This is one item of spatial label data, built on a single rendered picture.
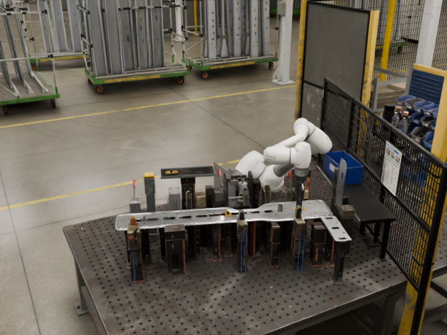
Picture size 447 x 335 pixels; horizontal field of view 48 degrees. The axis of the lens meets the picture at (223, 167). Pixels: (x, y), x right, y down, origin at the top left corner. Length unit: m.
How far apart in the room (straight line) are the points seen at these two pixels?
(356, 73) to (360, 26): 0.48
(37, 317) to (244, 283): 1.76
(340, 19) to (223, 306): 3.63
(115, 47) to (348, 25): 5.42
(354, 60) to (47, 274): 3.64
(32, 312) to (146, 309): 1.49
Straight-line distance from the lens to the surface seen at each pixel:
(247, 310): 2.93
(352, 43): 5.53
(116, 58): 9.90
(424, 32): 7.55
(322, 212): 3.30
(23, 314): 4.26
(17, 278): 4.67
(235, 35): 11.22
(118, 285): 3.16
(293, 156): 3.10
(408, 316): 3.41
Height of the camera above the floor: 2.58
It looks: 24 degrees down
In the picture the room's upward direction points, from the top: straight up
